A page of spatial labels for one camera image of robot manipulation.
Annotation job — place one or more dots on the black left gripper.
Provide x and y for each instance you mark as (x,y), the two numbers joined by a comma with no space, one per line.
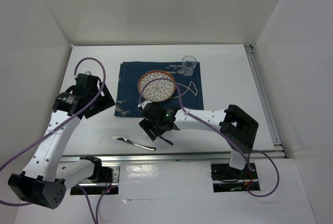
(106,101)

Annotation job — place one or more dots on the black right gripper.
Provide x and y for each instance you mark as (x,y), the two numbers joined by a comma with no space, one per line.
(146,123)

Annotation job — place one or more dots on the silver table knife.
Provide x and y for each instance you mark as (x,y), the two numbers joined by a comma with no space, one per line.
(126,140)

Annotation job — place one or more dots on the silver fork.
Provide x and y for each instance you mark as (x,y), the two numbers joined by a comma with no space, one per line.
(167,141)

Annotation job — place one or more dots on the patterned ceramic plate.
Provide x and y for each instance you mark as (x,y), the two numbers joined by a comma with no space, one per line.
(156,86)

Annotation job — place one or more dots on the blue fish placemat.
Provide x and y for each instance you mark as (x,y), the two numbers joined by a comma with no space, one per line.
(130,74)

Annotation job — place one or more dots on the clear drinking glass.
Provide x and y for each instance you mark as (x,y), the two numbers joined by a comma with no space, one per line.
(188,65)

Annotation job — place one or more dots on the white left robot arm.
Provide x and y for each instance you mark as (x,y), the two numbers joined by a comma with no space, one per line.
(41,182)

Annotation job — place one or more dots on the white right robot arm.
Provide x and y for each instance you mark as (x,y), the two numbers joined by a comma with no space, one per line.
(237,127)

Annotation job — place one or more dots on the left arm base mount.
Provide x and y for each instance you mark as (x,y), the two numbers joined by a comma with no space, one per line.
(108,183)

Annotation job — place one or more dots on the front aluminium rail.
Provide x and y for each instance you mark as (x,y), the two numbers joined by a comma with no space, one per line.
(173,157)

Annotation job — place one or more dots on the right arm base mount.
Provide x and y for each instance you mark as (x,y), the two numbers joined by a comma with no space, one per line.
(227,179)

